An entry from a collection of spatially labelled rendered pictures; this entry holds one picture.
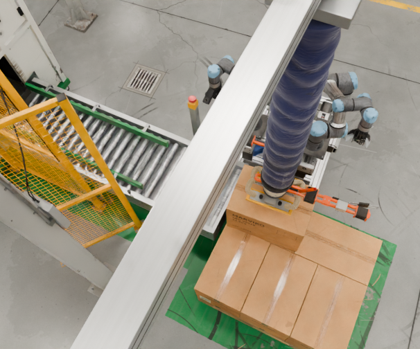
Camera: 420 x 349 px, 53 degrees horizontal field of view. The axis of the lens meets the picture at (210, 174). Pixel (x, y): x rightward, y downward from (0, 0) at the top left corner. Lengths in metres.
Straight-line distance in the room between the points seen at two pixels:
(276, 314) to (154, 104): 2.66
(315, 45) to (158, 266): 1.10
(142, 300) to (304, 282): 2.67
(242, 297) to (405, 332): 1.50
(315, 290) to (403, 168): 1.79
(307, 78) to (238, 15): 3.86
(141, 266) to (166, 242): 0.07
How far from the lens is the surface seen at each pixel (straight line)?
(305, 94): 1.93
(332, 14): 1.51
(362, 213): 2.99
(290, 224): 3.14
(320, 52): 1.73
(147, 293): 0.87
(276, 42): 1.15
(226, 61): 2.72
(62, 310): 4.21
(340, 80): 2.92
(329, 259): 3.54
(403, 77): 5.31
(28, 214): 2.43
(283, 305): 3.41
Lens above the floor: 3.89
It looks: 64 degrees down
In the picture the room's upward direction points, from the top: 6 degrees counter-clockwise
